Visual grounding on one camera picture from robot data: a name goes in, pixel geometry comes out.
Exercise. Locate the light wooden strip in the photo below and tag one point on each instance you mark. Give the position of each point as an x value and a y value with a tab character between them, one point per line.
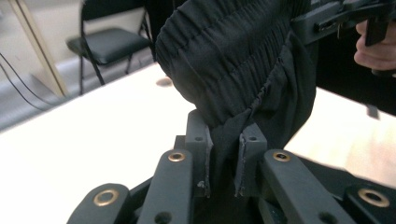
40	49

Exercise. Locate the black pants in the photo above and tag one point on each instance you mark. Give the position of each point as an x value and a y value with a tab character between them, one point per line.
236	68

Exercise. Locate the grey table grommet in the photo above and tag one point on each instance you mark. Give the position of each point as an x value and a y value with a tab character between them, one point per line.
164	82

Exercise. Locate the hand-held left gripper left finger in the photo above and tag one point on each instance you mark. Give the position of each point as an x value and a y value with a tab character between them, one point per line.
197	140

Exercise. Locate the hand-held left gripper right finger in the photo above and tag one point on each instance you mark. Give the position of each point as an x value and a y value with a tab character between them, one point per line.
250	149

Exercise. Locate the black fabric garment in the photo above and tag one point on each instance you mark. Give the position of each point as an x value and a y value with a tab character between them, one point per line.
345	81

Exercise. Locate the black folding chair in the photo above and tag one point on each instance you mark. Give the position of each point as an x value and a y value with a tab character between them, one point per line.
106	46

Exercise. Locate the grey tape piece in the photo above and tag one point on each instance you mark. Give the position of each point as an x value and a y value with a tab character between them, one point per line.
372	111

